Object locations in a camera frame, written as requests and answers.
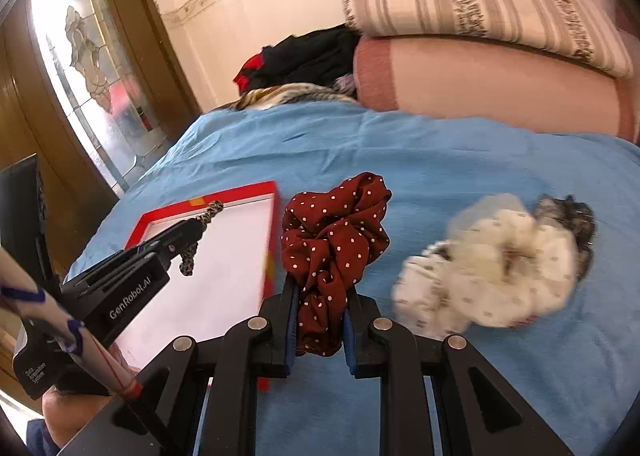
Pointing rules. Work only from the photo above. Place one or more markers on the dark grey sheer scrunchie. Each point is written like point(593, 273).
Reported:
point(576, 217)

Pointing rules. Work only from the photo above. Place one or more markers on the dark monitor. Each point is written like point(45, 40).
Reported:
point(23, 217)

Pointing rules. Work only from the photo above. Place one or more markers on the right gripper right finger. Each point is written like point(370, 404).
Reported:
point(439, 395)

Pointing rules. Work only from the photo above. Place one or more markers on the maroon polka dot scrunchie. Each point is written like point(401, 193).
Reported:
point(328, 240)

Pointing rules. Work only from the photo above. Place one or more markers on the red white box tray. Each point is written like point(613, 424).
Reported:
point(234, 269)

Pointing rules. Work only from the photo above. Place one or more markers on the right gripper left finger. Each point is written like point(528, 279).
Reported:
point(200, 398)

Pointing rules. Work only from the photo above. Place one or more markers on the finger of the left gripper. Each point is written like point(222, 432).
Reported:
point(182, 234)

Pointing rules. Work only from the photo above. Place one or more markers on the light blue bed cover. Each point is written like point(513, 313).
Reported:
point(578, 368)

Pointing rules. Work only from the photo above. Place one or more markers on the pink bolster cushion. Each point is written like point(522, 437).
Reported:
point(444, 77)

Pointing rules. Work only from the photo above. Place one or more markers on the wooden door with glass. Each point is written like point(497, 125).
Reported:
point(94, 90)

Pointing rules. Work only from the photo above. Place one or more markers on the black clothing pile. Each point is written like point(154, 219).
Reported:
point(320, 57)

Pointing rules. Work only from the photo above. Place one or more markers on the cream dotted sheer scrunchie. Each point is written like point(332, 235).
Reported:
point(499, 267)

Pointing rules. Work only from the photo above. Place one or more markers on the striped floral pillow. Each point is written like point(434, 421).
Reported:
point(575, 29)

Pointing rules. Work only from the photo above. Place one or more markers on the white patterned sleeve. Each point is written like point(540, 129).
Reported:
point(21, 295)

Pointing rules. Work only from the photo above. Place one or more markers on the leaf print fabric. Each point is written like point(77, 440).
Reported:
point(291, 93)

